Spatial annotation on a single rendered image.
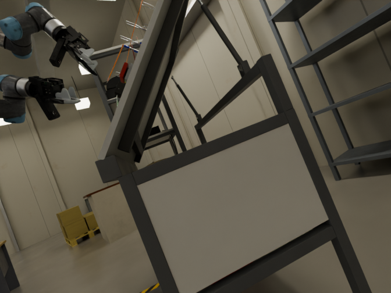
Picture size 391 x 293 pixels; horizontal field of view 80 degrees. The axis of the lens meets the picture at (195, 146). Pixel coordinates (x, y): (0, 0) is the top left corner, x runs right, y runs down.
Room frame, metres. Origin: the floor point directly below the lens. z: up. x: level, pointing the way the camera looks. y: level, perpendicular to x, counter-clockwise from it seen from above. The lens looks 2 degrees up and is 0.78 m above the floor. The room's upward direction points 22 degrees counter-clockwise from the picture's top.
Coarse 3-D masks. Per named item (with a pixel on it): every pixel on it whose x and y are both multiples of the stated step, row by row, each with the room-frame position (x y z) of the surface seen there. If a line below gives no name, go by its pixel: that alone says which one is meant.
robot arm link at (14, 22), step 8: (16, 16) 0.86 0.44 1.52; (24, 16) 0.87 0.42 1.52; (32, 16) 0.89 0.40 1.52; (0, 24) 0.84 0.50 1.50; (8, 24) 0.84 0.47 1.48; (16, 24) 0.85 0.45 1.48; (24, 24) 0.87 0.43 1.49; (32, 24) 0.89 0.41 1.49; (8, 32) 0.85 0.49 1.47; (16, 32) 0.86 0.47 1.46; (24, 32) 0.88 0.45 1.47; (32, 32) 0.91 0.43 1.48; (16, 40) 0.91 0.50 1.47; (24, 40) 0.92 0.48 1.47
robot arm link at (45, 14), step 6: (30, 6) 0.90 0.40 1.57; (36, 6) 0.91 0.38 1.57; (42, 6) 0.93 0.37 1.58; (30, 12) 0.89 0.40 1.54; (36, 12) 0.90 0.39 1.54; (42, 12) 0.91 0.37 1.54; (48, 12) 0.93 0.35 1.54; (36, 18) 0.89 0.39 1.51; (42, 18) 0.91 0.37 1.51; (48, 18) 0.91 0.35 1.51; (54, 18) 0.92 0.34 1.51; (42, 24) 0.91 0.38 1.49
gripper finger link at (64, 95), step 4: (64, 88) 0.87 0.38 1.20; (64, 92) 0.87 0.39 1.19; (68, 92) 0.87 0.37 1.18; (56, 96) 0.89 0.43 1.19; (60, 96) 0.88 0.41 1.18; (64, 96) 0.88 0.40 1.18; (68, 96) 0.88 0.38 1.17; (64, 100) 0.88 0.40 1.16; (68, 100) 0.88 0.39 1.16; (72, 100) 0.89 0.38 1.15; (76, 100) 0.89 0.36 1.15
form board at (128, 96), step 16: (160, 0) 0.71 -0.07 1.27; (160, 16) 0.74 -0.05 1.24; (144, 48) 0.68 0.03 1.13; (144, 64) 0.75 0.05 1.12; (128, 80) 0.67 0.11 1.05; (160, 80) 1.55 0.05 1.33; (128, 96) 0.67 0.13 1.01; (128, 112) 0.76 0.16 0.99; (144, 112) 1.25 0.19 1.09; (112, 128) 0.65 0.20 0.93; (144, 128) 1.60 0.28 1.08; (112, 144) 0.68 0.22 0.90; (128, 160) 1.26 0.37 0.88
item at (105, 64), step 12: (108, 48) 1.86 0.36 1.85; (120, 48) 1.89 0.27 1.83; (96, 60) 1.93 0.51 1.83; (108, 60) 2.01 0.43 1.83; (120, 60) 2.09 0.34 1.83; (132, 60) 2.17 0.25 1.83; (96, 72) 2.07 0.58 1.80; (108, 72) 2.21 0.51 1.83; (96, 84) 1.83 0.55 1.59; (108, 108) 1.83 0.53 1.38; (168, 108) 1.93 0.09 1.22; (168, 132) 1.92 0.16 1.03; (156, 144) 2.43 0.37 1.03; (180, 144) 1.93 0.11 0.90
